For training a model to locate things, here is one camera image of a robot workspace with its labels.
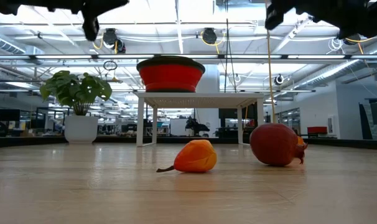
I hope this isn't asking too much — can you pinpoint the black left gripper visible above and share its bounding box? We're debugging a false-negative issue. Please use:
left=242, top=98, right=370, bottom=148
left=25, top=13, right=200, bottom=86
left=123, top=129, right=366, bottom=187
left=51, top=0, right=129, bottom=41

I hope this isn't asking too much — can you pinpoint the red grey collapsible colander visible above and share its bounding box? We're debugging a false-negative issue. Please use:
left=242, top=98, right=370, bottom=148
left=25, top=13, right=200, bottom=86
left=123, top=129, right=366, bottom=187
left=136, top=55, right=206, bottom=93

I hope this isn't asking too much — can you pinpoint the small orange fruit with stem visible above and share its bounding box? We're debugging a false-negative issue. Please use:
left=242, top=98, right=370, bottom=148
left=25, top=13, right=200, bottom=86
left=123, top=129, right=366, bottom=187
left=156, top=139, right=218, bottom=174

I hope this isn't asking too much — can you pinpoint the potted green leafy plant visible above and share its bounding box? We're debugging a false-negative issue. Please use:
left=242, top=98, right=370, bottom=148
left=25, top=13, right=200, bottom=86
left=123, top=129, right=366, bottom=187
left=39, top=70, right=113, bottom=144

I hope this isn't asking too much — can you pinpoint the white perforated metal riser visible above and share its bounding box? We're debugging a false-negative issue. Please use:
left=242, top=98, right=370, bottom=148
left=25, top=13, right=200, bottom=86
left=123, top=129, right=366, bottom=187
left=136, top=91, right=266, bottom=147

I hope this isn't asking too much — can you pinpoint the red box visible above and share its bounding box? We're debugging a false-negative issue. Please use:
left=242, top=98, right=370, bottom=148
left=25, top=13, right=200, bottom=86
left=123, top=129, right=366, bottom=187
left=307, top=126, right=328, bottom=135

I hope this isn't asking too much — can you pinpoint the black monitor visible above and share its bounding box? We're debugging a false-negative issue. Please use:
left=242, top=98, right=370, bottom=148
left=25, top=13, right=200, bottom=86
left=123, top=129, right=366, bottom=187
left=0, top=108, right=21, bottom=122

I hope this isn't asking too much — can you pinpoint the black hanging cable ring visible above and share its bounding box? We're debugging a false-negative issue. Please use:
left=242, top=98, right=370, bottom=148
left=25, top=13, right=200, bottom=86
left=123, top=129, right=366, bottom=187
left=102, top=60, right=118, bottom=72

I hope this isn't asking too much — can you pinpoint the yellow hanging cable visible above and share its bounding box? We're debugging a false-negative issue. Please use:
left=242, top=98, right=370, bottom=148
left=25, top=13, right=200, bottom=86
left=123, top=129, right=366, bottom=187
left=265, top=29, right=277, bottom=124

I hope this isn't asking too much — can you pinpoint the black aluminium table frame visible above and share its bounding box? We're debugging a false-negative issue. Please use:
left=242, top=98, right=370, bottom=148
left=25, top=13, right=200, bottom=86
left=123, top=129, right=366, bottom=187
left=0, top=136, right=377, bottom=151

